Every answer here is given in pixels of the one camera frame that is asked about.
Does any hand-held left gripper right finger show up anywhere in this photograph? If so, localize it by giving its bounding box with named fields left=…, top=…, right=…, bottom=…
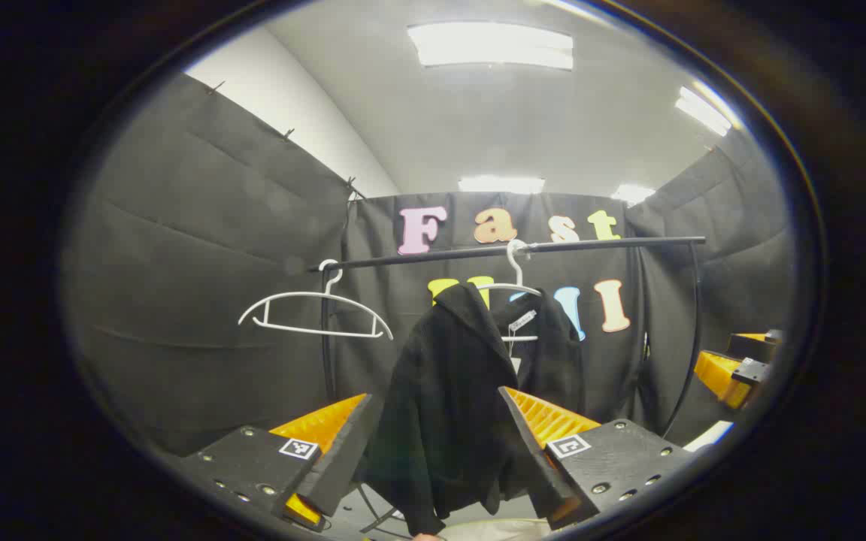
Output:
left=498, top=386, right=695, bottom=531

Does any black knit jacket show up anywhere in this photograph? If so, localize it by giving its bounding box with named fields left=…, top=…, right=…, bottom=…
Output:
left=362, top=282, right=588, bottom=536

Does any ceiling light panel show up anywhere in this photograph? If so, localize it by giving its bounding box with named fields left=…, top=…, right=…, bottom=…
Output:
left=457, top=175, right=547, bottom=195
left=675, top=85, right=734, bottom=138
left=407, top=21, right=575, bottom=72
left=611, top=184, right=657, bottom=205

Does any black backdrop cloth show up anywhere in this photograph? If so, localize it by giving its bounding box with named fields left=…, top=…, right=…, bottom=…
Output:
left=65, top=71, right=791, bottom=459

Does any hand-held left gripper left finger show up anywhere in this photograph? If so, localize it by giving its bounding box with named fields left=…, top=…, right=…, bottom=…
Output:
left=176, top=392, right=375, bottom=533

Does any white round laundry hamper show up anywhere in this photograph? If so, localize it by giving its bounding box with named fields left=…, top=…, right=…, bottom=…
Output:
left=412, top=517, right=554, bottom=541

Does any white clothes hanger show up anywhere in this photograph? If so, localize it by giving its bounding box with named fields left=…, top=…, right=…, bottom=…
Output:
left=476, top=239, right=543, bottom=343
left=238, top=259, right=395, bottom=340

